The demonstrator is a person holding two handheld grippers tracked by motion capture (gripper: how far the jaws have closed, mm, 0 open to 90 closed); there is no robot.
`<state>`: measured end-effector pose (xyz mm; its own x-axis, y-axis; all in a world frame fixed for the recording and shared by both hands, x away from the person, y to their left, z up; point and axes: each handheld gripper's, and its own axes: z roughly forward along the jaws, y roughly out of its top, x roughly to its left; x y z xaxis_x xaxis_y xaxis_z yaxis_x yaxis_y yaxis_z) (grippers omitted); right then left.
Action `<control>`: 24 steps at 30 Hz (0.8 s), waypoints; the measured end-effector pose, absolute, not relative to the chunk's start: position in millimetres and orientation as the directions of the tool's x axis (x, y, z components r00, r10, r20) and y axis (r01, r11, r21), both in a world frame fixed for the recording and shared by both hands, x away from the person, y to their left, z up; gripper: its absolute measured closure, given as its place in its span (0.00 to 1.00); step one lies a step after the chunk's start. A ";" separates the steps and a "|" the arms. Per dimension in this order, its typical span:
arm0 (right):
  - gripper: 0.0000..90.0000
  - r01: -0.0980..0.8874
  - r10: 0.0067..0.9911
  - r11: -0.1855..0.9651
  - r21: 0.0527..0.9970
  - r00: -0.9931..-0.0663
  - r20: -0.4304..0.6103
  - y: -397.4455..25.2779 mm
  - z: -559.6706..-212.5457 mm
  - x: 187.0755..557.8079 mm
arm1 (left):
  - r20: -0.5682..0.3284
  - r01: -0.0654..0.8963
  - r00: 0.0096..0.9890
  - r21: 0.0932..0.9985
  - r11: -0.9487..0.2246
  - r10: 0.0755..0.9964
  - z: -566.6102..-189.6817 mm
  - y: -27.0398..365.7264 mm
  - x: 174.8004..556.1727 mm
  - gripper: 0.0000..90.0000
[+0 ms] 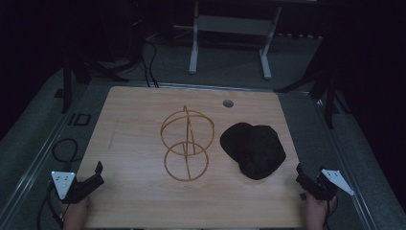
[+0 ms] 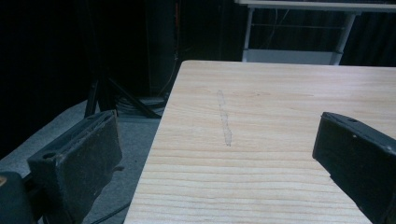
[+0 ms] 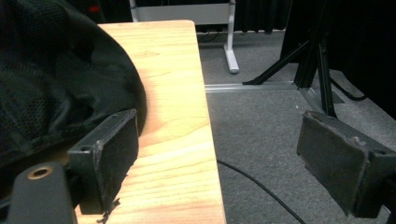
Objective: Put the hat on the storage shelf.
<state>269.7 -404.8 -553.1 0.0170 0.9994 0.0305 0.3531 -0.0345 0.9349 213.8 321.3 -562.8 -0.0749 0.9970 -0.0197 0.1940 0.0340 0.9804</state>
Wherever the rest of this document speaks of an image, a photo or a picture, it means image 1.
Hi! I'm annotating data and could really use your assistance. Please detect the person's left hand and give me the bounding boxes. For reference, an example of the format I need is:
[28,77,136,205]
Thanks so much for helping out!
[61,195,92,230]

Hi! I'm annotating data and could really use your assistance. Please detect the black tripod stand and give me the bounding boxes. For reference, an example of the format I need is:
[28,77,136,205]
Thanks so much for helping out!
[54,0,147,115]
[273,32,352,130]

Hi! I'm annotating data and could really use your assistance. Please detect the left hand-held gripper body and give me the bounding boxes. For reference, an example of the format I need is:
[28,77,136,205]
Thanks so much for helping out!
[51,171,97,205]

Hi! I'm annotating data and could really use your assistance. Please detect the black looped cable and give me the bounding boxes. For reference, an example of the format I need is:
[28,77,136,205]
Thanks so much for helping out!
[35,137,79,230]

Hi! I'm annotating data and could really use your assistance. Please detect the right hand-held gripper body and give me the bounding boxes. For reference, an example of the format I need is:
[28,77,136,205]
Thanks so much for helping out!
[306,168,355,202]

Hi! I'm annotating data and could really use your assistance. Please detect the black rectangular bracket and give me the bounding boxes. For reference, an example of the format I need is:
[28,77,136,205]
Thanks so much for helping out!
[67,112,92,127]

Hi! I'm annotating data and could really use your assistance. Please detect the person's right hand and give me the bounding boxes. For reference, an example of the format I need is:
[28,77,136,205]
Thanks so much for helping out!
[304,192,338,230]

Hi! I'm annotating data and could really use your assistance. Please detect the metal floor rail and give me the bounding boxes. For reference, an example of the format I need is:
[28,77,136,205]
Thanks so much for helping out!
[305,91,379,230]
[0,83,94,230]

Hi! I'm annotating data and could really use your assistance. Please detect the white metal desk frame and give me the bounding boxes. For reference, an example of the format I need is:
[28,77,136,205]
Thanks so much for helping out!
[188,0,284,81]

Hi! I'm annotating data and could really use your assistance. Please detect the thin black cable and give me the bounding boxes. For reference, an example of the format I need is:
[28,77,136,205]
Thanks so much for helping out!
[323,196,340,230]

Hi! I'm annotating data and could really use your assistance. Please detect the black cap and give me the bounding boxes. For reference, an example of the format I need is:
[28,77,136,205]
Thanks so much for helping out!
[219,122,287,181]

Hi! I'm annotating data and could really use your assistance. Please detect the black floor cables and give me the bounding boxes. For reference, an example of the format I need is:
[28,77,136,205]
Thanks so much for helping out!
[139,39,161,89]

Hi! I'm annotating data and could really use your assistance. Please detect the gold wire hat stand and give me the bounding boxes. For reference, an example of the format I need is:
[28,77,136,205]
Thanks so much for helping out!
[160,105,215,183]

